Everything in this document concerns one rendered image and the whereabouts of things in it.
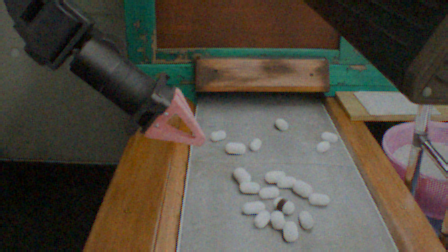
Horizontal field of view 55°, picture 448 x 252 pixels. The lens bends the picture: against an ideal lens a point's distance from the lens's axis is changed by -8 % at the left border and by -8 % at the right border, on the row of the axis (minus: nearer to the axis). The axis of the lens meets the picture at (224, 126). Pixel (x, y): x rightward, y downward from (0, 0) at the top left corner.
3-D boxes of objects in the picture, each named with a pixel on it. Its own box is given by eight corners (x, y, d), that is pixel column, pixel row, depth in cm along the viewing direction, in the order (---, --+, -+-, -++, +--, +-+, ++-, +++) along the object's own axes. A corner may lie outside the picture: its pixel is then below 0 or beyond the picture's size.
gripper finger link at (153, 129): (219, 112, 67) (167, 72, 64) (218, 132, 60) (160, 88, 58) (190, 145, 69) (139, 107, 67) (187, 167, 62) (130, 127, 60)
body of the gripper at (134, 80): (174, 78, 65) (132, 46, 63) (165, 102, 56) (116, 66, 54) (147, 111, 67) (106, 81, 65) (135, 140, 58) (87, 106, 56)
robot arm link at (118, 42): (19, 48, 56) (58, -4, 54) (44, 37, 67) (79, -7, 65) (88, 106, 59) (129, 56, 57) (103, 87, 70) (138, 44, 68)
